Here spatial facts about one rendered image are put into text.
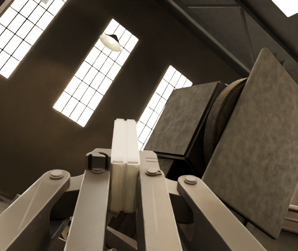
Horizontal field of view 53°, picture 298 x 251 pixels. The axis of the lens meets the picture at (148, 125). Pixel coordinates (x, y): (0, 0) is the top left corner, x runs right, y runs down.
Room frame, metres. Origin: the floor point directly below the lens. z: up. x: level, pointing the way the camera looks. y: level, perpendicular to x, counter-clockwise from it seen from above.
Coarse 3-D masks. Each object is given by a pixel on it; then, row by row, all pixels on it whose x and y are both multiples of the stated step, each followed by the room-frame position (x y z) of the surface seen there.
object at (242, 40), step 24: (168, 0) 6.43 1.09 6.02; (192, 0) 7.88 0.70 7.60; (216, 0) 7.38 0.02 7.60; (240, 0) 6.94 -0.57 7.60; (264, 0) 6.53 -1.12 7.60; (192, 24) 8.91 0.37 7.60; (216, 24) 8.30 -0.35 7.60; (240, 24) 7.77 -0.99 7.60; (264, 24) 7.29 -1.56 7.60; (288, 24) 6.86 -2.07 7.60; (216, 48) 9.43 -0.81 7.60; (240, 48) 8.78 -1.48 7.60; (288, 48) 7.68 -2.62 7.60; (240, 72) 10.02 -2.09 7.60
